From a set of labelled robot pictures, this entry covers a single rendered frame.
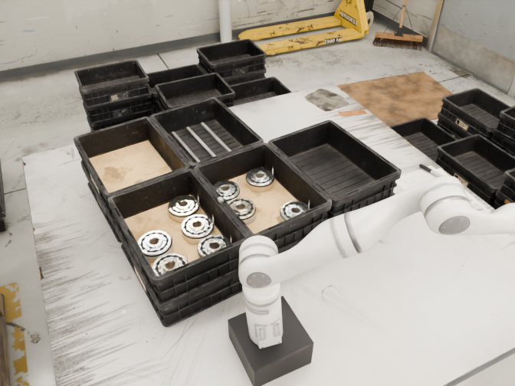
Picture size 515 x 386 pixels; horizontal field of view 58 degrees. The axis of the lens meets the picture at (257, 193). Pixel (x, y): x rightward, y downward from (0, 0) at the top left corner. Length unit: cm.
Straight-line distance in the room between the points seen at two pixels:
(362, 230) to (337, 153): 91
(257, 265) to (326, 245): 16
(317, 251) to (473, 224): 31
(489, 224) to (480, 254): 76
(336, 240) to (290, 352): 40
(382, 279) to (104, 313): 88
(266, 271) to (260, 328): 23
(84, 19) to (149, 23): 58
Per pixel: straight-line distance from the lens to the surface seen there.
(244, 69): 321
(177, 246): 148
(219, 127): 200
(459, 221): 98
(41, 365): 237
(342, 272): 159
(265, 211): 157
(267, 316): 119
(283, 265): 102
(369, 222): 99
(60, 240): 180
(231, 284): 145
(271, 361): 127
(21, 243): 292
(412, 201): 102
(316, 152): 186
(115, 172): 182
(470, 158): 282
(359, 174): 177
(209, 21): 490
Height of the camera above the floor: 189
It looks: 40 degrees down
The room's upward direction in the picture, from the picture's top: straight up
